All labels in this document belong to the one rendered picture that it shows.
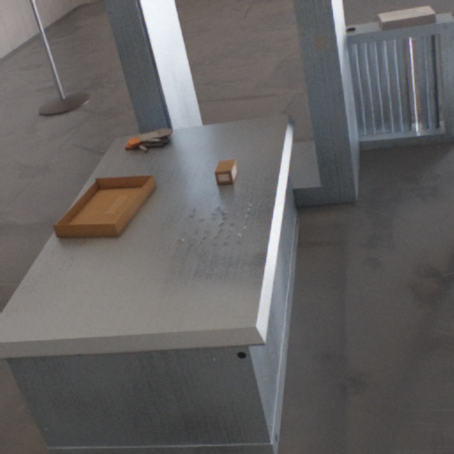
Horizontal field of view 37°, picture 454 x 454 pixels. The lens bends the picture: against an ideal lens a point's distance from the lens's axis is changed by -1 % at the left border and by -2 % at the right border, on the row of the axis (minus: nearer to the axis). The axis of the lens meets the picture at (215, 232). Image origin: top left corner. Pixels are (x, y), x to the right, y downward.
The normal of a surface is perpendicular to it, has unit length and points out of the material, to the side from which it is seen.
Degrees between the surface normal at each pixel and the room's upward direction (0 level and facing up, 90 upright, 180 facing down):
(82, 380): 90
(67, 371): 90
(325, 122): 90
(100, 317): 0
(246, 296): 0
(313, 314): 0
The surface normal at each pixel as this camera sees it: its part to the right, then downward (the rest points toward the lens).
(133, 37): -0.21, 0.53
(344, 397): -0.20, -0.85
